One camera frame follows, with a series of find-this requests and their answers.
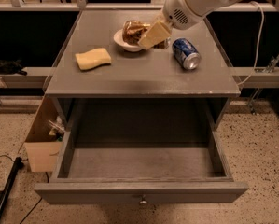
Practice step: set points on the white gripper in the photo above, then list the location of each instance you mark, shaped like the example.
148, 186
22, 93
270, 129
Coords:
180, 10

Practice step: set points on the orange soda can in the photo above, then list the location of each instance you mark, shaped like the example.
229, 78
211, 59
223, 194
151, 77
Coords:
132, 31

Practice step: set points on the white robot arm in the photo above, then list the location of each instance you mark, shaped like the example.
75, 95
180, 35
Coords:
209, 6

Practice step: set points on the blue soda can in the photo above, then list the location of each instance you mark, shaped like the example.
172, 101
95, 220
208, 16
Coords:
186, 54

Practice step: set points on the grey open drawer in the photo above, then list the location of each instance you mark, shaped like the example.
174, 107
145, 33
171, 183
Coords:
169, 172

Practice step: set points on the metal drawer knob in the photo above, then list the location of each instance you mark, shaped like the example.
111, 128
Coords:
143, 201

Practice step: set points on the white foam bowl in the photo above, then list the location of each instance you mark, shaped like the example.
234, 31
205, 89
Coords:
119, 41

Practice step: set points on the grey wooden cabinet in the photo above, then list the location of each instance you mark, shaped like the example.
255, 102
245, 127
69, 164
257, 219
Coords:
145, 89

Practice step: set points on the yellow sponge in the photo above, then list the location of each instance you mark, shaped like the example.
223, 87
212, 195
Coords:
92, 59

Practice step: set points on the plastic bag in box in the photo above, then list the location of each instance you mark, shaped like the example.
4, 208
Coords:
56, 127

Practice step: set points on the cardboard box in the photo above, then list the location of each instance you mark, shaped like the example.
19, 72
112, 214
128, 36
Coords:
41, 143

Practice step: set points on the black bar on floor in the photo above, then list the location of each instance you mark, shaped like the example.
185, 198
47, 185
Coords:
17, 165

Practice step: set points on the black object on rail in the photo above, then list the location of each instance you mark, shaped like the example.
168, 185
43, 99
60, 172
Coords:
12, 67

